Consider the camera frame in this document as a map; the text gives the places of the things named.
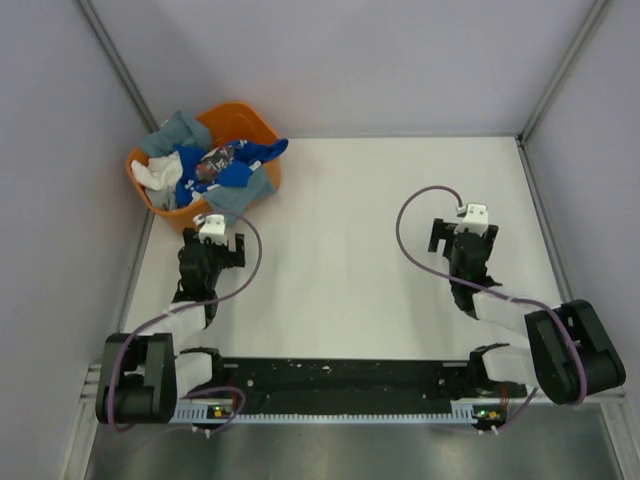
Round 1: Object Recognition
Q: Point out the blue t shirt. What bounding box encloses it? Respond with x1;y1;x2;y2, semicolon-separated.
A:
175;139;289;208

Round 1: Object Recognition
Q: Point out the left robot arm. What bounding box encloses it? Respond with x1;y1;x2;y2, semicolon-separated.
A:
95;220;246;431

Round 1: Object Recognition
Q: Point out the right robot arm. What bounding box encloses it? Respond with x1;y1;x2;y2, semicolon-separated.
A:
428;218;626;405

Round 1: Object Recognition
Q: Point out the white t shirt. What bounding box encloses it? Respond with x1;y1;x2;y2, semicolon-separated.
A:
131;152;183;191

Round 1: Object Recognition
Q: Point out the grey-blue t shirt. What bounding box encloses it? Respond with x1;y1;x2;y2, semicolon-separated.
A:
139;111;281;213

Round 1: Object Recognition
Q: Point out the orange plastic laundry basket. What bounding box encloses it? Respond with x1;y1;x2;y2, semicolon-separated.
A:
125;102;279;234

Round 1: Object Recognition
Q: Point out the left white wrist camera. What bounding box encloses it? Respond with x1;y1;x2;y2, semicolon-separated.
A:
193;213;228;246

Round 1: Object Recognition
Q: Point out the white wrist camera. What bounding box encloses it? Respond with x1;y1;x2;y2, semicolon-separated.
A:
454;203;489;236
193;213;228;246

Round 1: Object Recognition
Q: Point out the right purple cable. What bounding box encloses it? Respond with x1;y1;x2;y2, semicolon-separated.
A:
395;185;589;434

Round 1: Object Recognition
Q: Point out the purple cable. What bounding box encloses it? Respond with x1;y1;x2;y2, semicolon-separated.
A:
395;185;589;434
105;211;264;433

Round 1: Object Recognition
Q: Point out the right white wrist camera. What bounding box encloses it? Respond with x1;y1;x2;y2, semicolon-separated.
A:
454;203;489;236

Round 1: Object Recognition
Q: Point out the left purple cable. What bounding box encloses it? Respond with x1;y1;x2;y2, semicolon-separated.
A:
105;211;264;433

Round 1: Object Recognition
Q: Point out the right aluminium frame post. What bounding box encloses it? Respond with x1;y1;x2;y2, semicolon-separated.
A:
516;0;614;142

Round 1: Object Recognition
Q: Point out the aluminium frame post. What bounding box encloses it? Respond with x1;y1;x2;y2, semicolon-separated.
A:
516;0;614;142
73;0;159;132

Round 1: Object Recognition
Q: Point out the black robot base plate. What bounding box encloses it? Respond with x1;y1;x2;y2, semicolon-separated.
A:
189;357;503;414

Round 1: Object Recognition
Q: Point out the grey slotted cable duct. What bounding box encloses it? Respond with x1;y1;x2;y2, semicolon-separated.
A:
170;402;503;429

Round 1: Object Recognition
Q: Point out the left aluminium frame post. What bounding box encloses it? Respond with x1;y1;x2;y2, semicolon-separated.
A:
73;0;159;132

